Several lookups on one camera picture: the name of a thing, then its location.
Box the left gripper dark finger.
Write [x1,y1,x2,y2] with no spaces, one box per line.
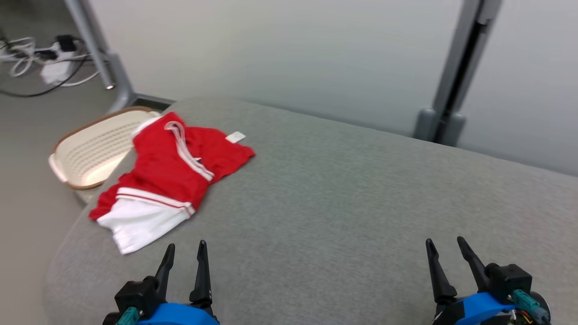
[155,244,176,297]
[189,240,213,306]

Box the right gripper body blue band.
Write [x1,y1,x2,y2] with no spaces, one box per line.
[433,292,552,325]

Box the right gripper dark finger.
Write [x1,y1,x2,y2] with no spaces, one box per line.
[457,236,490,293]
[425,239,458,304]

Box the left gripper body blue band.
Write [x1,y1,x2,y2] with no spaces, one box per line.
[103,302,221,325]

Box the red white Bulls jersey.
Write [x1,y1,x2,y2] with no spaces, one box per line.
[89,112,256,255]

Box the cream laundry basket brown rim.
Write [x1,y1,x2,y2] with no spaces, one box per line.
[49,106,162,190]

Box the white power strip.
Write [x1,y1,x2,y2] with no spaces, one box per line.
[40,42,78,85]

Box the grey metal desk leg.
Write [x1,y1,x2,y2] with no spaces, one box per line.
[63,0,176,114]

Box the grey partition post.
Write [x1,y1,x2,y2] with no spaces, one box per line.
[413,0,503,147]

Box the black floor cable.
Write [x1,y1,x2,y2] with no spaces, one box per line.
[0,53,89,98]

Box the white coiled cable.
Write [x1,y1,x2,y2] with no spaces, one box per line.
[0,36,39,78]

